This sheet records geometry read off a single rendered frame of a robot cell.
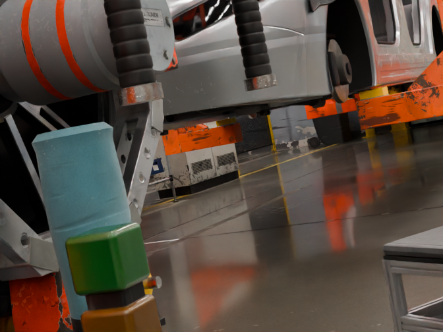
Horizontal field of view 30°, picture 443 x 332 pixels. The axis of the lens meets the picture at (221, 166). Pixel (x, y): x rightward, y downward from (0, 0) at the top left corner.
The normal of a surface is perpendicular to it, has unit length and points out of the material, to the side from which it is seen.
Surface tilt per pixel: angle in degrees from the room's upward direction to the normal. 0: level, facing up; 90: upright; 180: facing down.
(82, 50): 109
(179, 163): 90
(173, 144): 90
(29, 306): 80
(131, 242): 90
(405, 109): 90
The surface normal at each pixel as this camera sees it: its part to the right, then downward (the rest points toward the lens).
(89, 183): 0.36, -0.06
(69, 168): -0.07, 0.03
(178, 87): -0.16, 0.43
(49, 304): -0.42, -0.04
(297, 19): 0.55, -0.07
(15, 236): 0.90, -0.16
